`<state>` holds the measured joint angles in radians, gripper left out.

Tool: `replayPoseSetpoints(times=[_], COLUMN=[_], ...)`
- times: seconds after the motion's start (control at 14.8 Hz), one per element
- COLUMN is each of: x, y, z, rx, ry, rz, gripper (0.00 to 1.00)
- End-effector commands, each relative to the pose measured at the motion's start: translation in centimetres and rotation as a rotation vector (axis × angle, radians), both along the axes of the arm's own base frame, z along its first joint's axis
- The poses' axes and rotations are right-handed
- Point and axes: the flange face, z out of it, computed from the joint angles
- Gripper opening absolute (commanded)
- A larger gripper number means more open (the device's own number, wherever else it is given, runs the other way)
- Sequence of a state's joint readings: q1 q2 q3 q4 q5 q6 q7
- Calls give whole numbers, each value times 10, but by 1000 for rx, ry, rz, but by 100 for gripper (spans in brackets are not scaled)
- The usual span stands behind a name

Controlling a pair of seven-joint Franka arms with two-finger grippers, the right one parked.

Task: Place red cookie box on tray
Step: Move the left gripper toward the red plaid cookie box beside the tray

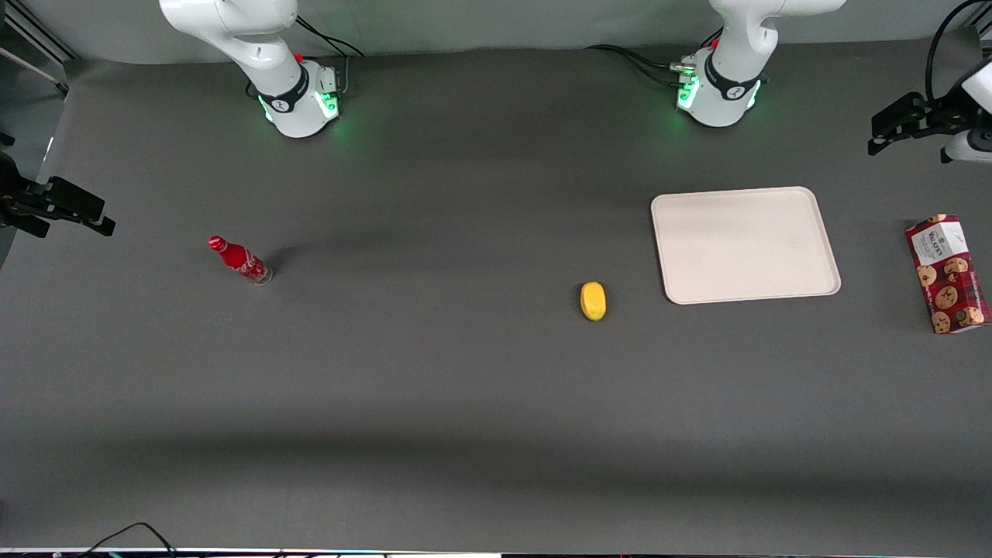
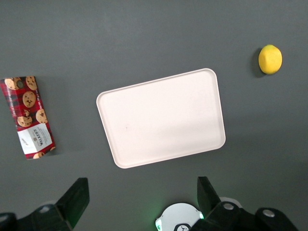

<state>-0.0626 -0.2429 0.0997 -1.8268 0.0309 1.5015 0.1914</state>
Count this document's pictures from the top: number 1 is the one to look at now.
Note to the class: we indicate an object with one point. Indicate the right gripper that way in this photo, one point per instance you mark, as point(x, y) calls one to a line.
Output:
point(17, 196)

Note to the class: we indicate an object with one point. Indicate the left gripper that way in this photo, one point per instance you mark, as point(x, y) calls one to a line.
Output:
point(945, 115)

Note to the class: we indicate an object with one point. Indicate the red cookie box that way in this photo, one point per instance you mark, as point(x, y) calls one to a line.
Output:
point(947, 273)

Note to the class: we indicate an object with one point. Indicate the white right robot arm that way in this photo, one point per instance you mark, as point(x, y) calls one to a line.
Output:
point(256, 46)

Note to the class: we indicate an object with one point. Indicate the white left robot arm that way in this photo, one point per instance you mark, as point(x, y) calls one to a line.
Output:
point(728, 77)

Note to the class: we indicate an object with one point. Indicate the beige plastic tray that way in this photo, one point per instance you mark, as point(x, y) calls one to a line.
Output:
point(744, 244)

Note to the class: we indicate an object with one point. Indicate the red cola bottle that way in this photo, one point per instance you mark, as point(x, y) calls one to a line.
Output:
point(240, 260)

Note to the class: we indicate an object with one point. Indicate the yellow lemon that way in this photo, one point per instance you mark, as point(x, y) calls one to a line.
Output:
point(593, 301)

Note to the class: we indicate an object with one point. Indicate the aluminium frame profile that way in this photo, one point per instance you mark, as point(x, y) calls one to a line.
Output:
point(39, 31)

